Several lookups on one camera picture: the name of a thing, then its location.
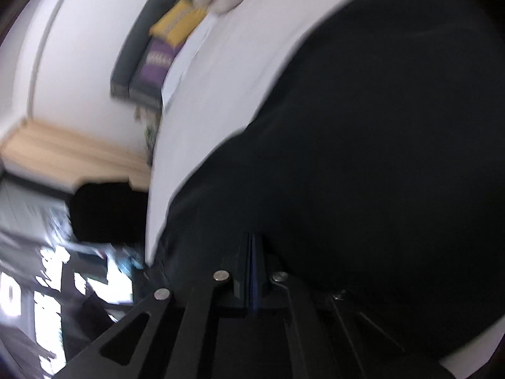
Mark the black pants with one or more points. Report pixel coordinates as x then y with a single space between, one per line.
355 146

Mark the purple snack packet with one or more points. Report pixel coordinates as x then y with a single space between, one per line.
156 65

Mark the yellow snack packet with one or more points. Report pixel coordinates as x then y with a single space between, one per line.
179 21

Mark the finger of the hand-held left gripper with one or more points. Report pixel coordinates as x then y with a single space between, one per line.
129 263

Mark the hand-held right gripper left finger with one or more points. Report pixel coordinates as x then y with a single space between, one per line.
245 284

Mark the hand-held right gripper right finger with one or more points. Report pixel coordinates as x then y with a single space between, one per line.
255 284

